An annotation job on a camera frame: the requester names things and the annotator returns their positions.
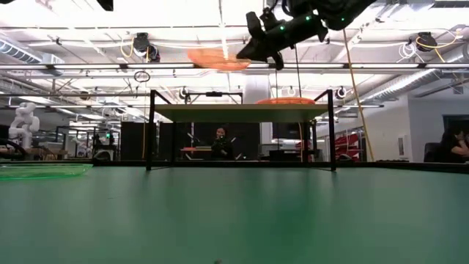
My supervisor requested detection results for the black partition wall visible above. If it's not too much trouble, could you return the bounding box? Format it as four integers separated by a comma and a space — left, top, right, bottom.
119, 121, 262, 161

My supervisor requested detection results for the black ceiling cable reel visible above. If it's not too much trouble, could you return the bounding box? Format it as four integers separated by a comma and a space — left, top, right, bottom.
416, 32, 438, 53
132, 32, 161, 63

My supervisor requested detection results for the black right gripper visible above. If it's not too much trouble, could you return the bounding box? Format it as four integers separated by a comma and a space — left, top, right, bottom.
237, 11, 329, 71

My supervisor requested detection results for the thin black hanging cable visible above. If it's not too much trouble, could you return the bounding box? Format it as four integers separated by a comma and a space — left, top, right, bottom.
294, 45, 303, 91

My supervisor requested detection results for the yellow hanging cable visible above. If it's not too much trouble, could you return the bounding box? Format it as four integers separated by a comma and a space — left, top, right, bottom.
341, 29, 376, 163

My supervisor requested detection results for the long ceiling light bar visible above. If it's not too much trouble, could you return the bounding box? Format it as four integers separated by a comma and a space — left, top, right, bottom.
0, 62, 469, 70

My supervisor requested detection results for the red rack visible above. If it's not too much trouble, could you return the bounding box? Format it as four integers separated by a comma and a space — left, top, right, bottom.
333, 133, 363, 163

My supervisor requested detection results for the black monitor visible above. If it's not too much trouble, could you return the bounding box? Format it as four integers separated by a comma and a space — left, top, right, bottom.
272, 122, 302, 141

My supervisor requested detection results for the black background rig frame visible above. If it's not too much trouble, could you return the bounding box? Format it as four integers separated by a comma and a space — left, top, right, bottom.
184, 91, 244, 106

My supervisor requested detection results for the person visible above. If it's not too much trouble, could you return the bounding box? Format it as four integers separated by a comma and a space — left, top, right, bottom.
438, 126, 469, 164
210, 126, 235, 161

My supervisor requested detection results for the black office chair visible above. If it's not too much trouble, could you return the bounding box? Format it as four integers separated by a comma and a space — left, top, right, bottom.
423, 142, 443, 164

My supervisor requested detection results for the white robot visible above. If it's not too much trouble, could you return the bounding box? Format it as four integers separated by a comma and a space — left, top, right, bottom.
7, 101, 41, 150

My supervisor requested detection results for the transparent green plastic plate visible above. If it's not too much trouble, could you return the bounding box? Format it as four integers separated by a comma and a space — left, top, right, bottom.
0, 163, 95, 181

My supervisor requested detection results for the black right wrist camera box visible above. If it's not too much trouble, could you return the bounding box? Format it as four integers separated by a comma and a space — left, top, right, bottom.
259, 7, 283, 30

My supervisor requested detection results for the hanging cable loop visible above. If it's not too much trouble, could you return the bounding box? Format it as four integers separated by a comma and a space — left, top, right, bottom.
133, 70, 152, 84

